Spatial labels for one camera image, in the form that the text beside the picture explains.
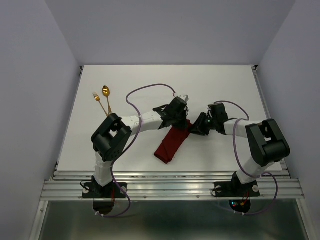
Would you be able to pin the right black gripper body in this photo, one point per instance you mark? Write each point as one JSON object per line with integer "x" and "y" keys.
{"x": 212, "y": 121}

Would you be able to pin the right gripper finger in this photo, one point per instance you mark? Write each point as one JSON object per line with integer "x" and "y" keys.
{"x": 201, "y": 124}
{"x": 199, "y": 132}

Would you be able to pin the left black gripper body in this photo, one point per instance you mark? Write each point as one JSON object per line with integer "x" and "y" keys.
{"x": 182, "y": 114}

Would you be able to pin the dark red cloth napkin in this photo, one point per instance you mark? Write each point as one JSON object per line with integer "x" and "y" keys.
{"x": 171, "y": 143}

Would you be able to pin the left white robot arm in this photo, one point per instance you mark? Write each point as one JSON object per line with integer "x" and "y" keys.
{"x": 111, "y": 138}

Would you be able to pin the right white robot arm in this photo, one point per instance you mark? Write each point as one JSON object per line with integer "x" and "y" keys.
{"x": 266, "y": 142}

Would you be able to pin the gold spoon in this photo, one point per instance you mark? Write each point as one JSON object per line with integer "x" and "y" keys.
{"x": 106, "y": 93}

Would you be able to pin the gold fork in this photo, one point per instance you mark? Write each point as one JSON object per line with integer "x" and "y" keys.
{"x": 97, "y": 98}

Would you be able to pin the right aluminium table edge rail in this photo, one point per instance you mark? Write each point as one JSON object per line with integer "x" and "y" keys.
{"x": 284, "y": 167}

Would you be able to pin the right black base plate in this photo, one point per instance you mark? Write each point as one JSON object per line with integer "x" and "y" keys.
{"x": 227, "y": 189}

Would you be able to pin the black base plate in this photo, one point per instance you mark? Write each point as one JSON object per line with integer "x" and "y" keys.
{"x": 90, "y": 190}
{"x": 227, "y": 189}

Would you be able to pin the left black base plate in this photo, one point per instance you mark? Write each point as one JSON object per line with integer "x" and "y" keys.
{"x": 90, "y": 190}

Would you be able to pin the aluminium mounting rail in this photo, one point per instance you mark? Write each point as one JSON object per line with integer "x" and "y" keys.
{"x": 168, "y": 185}

